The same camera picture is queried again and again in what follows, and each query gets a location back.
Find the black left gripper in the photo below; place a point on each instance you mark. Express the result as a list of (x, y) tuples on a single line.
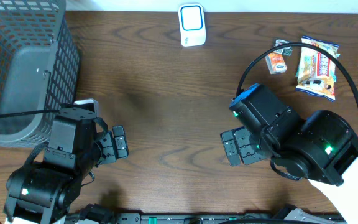
[(117, 144)]

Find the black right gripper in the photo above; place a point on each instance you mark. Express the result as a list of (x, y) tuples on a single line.
[(248, 153)]

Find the orange Kleenex tissue pack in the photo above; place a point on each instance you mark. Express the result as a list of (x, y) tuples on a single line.
[(275, 63)]

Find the round sticker item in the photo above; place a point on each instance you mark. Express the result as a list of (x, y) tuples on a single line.
[(286, 51)]

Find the wet wipes pack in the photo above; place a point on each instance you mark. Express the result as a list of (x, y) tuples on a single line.
[(316, 74)]

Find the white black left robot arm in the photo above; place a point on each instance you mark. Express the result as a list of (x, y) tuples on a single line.
[(51, 178)]

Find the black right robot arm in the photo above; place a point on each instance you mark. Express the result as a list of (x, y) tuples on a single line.
[(322, 149)]

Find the white barcode scanner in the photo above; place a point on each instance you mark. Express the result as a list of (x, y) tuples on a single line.
[(192, 25)]

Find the grey plastic mesh basket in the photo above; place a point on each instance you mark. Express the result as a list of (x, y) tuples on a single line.
[(39, 65)]

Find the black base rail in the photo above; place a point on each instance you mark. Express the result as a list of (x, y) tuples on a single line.
[(94, 213)]

